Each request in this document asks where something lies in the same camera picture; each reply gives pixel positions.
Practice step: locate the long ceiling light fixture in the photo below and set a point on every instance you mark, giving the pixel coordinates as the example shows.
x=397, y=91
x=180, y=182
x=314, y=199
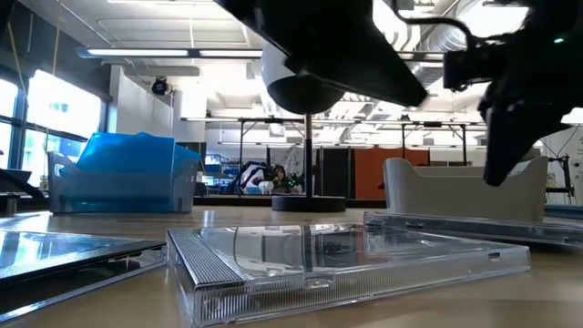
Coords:
x=136, y=53

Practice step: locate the orange partition panel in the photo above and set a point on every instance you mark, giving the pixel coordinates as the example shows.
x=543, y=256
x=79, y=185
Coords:
x=387, y=173

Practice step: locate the person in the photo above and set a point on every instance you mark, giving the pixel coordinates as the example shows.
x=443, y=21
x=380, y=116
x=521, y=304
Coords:
x=281, y=180

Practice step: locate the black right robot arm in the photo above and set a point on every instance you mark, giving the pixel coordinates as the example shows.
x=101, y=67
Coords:
x=560, y=11

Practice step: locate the black tripod stand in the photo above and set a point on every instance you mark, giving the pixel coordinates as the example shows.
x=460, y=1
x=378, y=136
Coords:
x=565, y=175

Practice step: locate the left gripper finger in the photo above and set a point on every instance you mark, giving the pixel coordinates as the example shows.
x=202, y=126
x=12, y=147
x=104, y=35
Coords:
x=346, y=45

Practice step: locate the clear jewel case grey insert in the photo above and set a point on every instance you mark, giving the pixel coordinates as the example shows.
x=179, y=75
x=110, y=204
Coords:
x=273, y=291

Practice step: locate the clear jewel case black insert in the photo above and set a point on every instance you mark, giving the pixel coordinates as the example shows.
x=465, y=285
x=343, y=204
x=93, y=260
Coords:
x=455, y=226

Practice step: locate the black aluminium frame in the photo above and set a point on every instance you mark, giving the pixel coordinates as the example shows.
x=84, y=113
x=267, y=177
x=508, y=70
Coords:
x=228, y=201

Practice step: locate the black framed workbench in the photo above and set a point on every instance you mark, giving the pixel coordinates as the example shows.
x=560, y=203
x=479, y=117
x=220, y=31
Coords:
x=241, y=136

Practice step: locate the white and black machine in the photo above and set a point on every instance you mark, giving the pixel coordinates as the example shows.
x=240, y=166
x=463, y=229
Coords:
x=250, y=175

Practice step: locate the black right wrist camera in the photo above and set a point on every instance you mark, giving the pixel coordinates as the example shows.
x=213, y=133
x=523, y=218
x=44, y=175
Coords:
x=467, y=68

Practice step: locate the white globe lamp black stand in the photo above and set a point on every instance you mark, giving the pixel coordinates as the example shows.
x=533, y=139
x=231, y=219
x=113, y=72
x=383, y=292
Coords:
x=309, y=203

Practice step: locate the black round ceiling spotlight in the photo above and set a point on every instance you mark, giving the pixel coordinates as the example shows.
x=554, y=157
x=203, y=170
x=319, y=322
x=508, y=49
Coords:
x=159, y=86

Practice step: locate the silver ventilation duct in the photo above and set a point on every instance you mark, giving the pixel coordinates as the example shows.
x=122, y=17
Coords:
x=455, y=32

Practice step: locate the translucent plastic bin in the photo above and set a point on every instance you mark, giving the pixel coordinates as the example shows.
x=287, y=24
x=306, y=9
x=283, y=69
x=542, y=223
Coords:
x=136, y=202
x=455, y=196

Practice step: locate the swirl pattern jewel case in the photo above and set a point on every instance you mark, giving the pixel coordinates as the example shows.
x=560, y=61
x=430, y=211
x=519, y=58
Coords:
x=68, y=255

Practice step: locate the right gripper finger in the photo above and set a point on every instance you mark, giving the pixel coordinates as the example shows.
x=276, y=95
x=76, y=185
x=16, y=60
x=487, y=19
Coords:
x=510, y=136

